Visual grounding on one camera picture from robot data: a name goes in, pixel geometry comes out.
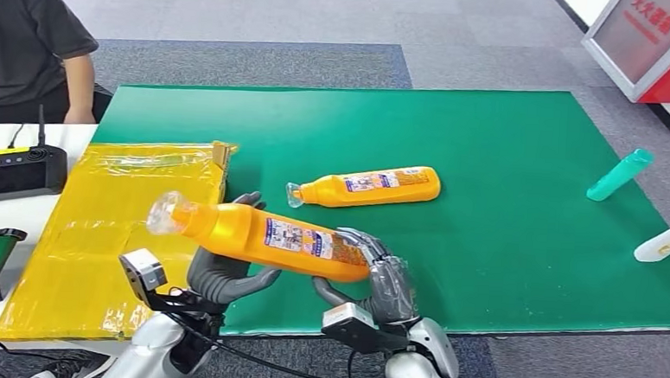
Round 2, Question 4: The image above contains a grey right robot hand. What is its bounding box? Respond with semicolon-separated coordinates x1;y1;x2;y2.
309;225;424;330

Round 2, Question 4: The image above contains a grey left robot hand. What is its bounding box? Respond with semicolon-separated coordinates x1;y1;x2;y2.
185;189;286;309

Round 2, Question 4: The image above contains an orange bottle with clear cap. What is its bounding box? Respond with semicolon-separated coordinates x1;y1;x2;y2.
143;189;377;285
284;159;443;217

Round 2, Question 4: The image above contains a teal plastic bottle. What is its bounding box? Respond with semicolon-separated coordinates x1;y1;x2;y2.
585;145;655;206

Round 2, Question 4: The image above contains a white plastic bottle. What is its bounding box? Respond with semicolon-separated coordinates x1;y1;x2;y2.
634;209;670;265

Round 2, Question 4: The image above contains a yellow taped cardboard box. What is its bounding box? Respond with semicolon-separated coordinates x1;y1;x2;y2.
0;130;239;354

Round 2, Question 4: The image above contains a green table mat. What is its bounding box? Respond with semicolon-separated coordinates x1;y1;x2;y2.
82;67;670;360

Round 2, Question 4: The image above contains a white side table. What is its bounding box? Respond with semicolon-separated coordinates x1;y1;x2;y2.
0;119;144;362

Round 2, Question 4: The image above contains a black remote controller with antennas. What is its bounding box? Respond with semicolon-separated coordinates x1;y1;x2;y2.
0;102;72;209

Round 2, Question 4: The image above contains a person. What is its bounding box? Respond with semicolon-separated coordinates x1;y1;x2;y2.
0;0;120;131

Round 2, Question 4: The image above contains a red and white sign stand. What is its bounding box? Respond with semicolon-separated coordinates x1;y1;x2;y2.
577;0;670;138

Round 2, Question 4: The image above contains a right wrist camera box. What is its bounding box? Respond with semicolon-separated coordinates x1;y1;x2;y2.
320;301;413;357

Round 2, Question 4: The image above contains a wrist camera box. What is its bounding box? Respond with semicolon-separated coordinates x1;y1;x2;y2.
320;301;413;357
115;247;171;310

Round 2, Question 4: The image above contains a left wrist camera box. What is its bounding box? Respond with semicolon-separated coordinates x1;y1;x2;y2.
115;247;171;310

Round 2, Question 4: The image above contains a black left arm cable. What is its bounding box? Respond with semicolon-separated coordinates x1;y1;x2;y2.
162;310;347;378

